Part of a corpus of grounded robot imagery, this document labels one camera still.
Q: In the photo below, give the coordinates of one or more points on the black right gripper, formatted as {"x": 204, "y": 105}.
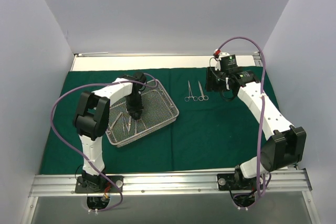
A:
{"x": 210, "y": 80}

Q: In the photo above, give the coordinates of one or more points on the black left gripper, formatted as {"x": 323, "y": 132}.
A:
{"x": 134, "y": 111}

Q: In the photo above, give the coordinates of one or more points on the steel wire mesh tray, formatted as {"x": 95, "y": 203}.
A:
{"x": 159, "y": 111}

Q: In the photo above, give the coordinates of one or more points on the steel surgical scissors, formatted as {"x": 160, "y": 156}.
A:
{"x": 190, "y": 96}

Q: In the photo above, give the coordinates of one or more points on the dark green surgical cloth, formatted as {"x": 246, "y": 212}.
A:
{"x": 207, "y": 134}

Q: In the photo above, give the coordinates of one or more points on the steel surgical forceps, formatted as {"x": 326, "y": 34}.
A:
{"x": 129, "y": 123}

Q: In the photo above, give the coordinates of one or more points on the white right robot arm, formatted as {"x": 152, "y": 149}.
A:
{"x": 285, "y": 142}

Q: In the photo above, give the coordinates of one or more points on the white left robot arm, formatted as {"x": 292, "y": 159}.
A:
{"x": 92, "y": 118}

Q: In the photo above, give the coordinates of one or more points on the steel tweezers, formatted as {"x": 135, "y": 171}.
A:
{"x": 115, "y": 121}

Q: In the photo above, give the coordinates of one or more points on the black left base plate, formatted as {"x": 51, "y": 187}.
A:
{"x": 98, "y": 184}

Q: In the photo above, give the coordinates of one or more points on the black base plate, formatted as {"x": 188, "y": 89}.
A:
{"x": 228, "y": 182}
{"x": 98, "y": 184}

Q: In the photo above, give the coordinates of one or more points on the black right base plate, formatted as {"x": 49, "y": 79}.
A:
{"x": 228, "y": 182}

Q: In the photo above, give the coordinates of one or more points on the aluminium front frame rail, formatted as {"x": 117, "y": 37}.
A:
{"x": 211, "y": 181}

